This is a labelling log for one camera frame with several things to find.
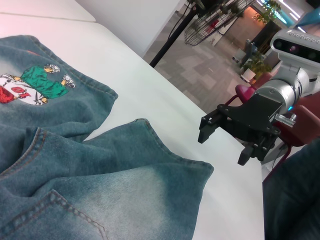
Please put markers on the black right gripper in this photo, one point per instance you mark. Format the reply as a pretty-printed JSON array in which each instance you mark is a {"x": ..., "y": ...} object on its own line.
[{"x": 252, "y": 117}]

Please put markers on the blue denim shorts with embroidery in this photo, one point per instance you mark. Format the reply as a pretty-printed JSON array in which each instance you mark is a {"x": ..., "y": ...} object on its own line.
[{"x": 75, "y": 155}]

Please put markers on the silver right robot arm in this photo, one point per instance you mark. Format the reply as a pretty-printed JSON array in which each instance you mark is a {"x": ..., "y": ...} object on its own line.
[{"x": 287, "y": 90}]

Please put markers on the dark red chair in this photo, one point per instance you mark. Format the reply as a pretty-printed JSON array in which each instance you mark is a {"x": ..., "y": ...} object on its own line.
[{"x": 302, "y": 125}]

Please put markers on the green plant in white pot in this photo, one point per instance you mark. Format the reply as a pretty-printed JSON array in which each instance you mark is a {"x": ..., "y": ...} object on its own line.
[{"x": 255, "y": 67}]

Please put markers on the dark denim trouser leg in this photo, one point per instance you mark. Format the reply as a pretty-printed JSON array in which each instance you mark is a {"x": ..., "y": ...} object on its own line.
[{"x": 295, "y": 200}]

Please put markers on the black stand pole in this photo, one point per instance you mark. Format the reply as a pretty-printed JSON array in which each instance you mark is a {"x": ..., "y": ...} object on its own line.
[{"x": 175, "y": 32}]

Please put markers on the hanging green plant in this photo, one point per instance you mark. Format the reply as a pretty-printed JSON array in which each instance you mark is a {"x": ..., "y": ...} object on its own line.
[{"x": 266, "y": 13}]

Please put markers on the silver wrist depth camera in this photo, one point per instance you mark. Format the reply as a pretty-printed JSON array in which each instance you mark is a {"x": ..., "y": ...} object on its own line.
[{"x": 295, "y": 45}]

